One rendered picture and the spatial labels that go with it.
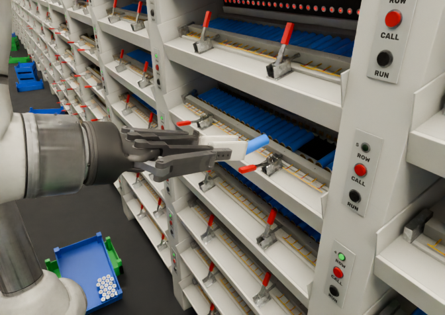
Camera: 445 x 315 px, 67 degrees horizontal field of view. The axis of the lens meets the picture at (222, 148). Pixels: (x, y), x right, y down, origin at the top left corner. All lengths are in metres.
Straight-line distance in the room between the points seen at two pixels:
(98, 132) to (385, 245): 0.41
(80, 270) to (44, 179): 1.35
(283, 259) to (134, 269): 1.10
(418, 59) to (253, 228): 0.55
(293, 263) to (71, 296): 0.64
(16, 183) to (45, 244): 1.69
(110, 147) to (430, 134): 0.36
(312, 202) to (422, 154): 0.22
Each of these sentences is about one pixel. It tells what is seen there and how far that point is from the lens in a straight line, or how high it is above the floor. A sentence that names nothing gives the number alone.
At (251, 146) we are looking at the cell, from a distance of 0.53.
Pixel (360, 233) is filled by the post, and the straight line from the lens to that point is 0.54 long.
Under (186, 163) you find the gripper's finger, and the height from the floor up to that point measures 1.05.
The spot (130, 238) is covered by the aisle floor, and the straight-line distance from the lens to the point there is 1.92.
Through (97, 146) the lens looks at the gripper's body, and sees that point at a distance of 0.38.
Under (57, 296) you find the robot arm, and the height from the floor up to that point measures 0.49.
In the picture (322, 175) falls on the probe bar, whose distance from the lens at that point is 0.62.
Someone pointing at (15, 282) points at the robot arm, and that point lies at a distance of 1.03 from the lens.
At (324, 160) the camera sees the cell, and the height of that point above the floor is 0.94.
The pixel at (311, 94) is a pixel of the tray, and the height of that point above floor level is 1.09.
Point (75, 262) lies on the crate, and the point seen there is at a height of 0.11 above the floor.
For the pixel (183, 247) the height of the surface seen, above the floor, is 0.34.
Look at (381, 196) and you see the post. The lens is 0.49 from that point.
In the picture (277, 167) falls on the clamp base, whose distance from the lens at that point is 0.67.
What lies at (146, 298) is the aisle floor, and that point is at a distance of 1.64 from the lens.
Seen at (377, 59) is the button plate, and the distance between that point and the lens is 0.44.
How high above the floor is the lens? 1.25
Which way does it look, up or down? 27 degrees down
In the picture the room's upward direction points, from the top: straight up
